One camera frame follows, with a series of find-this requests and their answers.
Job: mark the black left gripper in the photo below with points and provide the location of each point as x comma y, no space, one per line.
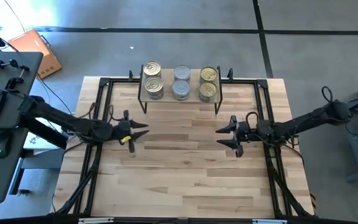
123,132

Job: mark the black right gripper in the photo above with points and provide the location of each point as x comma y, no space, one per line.
244,133

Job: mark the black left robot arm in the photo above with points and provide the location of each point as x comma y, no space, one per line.
70,123

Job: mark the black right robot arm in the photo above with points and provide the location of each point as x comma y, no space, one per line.
306,121

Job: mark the wooden shelf black metal legs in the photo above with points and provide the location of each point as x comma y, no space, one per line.
194,84

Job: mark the yellow tape piece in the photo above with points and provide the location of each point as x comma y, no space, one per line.
125,139

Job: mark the white printed paper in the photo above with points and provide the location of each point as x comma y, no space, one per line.
42,143

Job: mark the yellow black striped tape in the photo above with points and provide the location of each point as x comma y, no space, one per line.
312,199

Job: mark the small black floor object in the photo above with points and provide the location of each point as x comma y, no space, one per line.
23,192

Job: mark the orange case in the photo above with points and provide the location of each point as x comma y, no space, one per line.
33,49

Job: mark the black computer mouse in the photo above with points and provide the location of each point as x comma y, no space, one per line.
2,145

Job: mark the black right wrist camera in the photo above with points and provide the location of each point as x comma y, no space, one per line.
234,119

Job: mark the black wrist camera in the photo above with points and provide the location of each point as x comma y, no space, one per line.
234,119
125,115

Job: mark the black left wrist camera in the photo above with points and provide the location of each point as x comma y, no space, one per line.
125,115

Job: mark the small black frame clamp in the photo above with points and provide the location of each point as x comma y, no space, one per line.
130,75
230,74

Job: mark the black aluminium table frame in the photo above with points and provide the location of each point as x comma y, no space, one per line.
244,81

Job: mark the silver table bracket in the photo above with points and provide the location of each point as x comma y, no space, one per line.
269,221
95,220

